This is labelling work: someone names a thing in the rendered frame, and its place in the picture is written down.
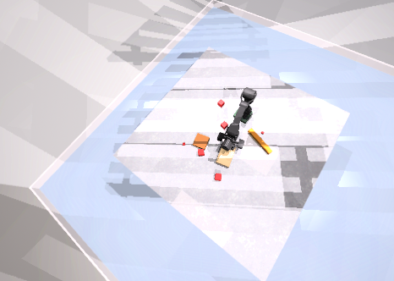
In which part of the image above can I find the orange long bar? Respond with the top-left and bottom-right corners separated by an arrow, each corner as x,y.
248,128 -> 273,155

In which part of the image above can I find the tan square block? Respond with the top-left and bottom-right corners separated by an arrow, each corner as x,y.
216,147 -> 236,168

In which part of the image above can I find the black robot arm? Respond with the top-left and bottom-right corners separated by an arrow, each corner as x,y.
221,87 -> 257,151

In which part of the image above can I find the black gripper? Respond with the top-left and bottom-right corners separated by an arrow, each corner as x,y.
217,132 -> 245,149

